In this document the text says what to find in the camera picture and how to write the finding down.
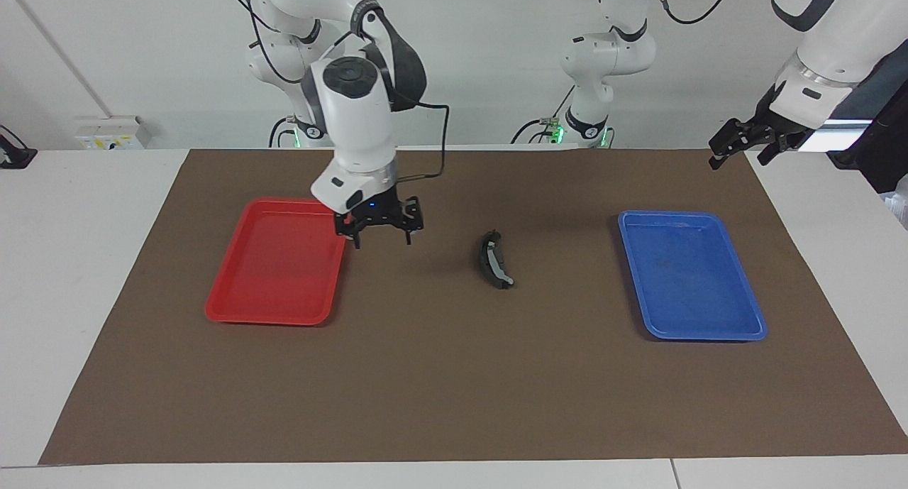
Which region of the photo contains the long curved brake pad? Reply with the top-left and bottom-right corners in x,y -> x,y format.
477,230 -> 516,291

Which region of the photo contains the red plastic tray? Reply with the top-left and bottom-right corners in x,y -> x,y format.
204,197 -> 350,327

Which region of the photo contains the black equipment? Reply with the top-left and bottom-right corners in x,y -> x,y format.
826,84 -> 908,195

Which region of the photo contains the clear plastic item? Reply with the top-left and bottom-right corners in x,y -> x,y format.
882,175 -> 908,229

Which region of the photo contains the brown table mat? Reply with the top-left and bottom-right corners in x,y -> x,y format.
39,148 -> 908,466

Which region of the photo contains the blue plastic tray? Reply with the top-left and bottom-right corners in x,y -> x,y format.
617,209 -> 768,342

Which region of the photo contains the black clamp device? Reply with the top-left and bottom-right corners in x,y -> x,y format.
0,123 -> 38,169

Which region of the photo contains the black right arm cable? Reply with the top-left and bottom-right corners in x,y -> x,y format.
394,100 -> 450,183

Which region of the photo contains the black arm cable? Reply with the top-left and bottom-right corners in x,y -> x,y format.
651,0 -> 740,26
394,100 -> 450,183

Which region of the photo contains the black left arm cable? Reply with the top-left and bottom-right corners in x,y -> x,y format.
651,0 -> 740,26

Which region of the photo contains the black right base cable loop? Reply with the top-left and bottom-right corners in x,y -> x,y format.
268,116 -> 299,149

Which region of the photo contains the black left base cable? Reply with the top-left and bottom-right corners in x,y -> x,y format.
511,86 -> 577,146

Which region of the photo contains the white wall socket box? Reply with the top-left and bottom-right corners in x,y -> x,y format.
74,116 -> 153,150

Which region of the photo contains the white wall cable duct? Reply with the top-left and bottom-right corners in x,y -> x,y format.
6,0 -> 109,118

